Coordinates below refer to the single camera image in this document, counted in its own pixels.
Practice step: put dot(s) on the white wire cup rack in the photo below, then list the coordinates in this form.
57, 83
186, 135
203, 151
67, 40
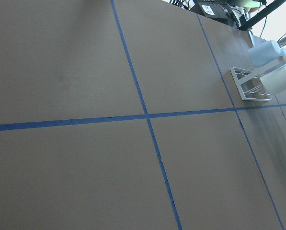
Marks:
249, 84

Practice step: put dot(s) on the pale cream plastic cup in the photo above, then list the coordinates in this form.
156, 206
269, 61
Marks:
275, 81

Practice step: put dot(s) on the black label printer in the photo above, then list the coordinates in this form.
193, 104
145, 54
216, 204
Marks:
211, 8

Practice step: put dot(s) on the brown paper table cover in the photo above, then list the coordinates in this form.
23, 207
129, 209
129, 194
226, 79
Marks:
123, 115

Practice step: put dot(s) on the light blue plastic cup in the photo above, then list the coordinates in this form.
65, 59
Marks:
282, 56

